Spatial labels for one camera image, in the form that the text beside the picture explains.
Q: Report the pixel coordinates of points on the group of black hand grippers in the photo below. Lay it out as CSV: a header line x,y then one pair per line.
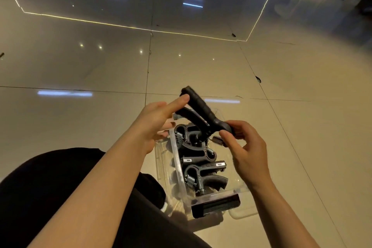
x,y
200,152

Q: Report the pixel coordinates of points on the person's left forearm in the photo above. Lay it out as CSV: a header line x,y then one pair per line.
x,y
96,192

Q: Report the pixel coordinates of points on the person's left hand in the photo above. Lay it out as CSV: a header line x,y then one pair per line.
x,y
154,122

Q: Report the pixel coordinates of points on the person's right forearm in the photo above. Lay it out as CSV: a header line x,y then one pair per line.
x,y
282,218

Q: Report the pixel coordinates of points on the black spring hand gripper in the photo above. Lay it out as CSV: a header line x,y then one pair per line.
x,y
200,105

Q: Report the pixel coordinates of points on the clear plastic storage box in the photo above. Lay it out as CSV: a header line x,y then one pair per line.
x,y
215,205

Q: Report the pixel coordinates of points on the person's right hand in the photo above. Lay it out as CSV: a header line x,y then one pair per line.
x,y
252,157

